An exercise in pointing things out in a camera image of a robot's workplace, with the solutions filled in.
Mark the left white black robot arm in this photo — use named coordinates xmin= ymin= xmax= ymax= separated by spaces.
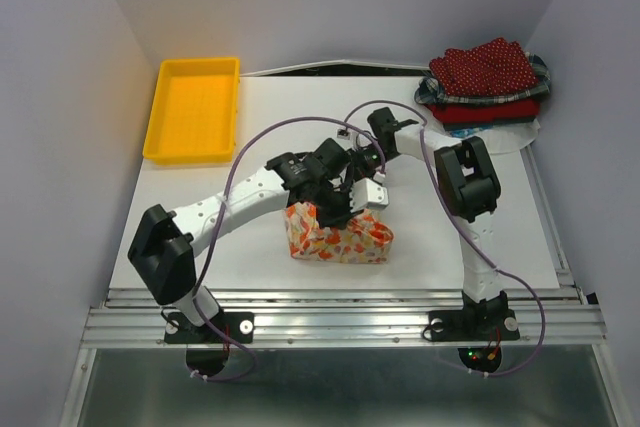
xmin=127 ymin=139 xmax=353 ymax=341

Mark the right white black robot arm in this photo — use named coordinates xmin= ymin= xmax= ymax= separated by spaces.
xmin=342 ymin=107 xmax=519 ymax=342

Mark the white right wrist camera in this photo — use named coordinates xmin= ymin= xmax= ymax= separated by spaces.
xmin=336 ymin=128 xmax=371 ymax=149

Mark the folded red skirt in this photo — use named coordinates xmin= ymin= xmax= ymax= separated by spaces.
xmin=426 ymin=99 xmax=540 ymax=131

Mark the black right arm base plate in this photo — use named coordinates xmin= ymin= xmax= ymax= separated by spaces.
xmin=422 ymin=309 xmax=520 ymax=343

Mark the navy white plaid skirt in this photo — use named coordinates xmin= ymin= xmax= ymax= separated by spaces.
xmin=414 ymin=51 xmax=552 ymax=107

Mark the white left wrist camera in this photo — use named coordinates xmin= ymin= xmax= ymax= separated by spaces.
xmin=350 ymin=178 xmax=389 ymax=212

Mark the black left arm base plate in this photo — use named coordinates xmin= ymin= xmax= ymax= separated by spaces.
xmin=160 ymin=309 xmax=254 ymax=345

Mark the dark red polka dot skirt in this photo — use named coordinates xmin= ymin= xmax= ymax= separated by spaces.
xmin=429 ymin=37 xmax=537 ymax=97

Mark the yellow plastic bin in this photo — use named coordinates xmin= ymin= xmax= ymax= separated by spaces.
xmin=142 ymin=57 xmax=240 ymax=165

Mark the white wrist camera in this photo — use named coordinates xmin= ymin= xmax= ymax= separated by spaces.
xmin=350 ymin=178 xmax=389 ymax=212
xmin=336 ymin=128 xmax=371 ymax=149

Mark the aluminium table frame rail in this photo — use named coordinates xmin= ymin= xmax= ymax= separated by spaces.
xmin=79 ymin=146 xmax=609 ymax=349

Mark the orange floral white skirt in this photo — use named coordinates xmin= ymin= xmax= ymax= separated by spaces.
xmin=284 ymin=203 xmax=394 ymax=264

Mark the white blue patterned skirt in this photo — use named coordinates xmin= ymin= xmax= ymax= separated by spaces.
xmin=448 ymin=120 xmax=540 ymax=155

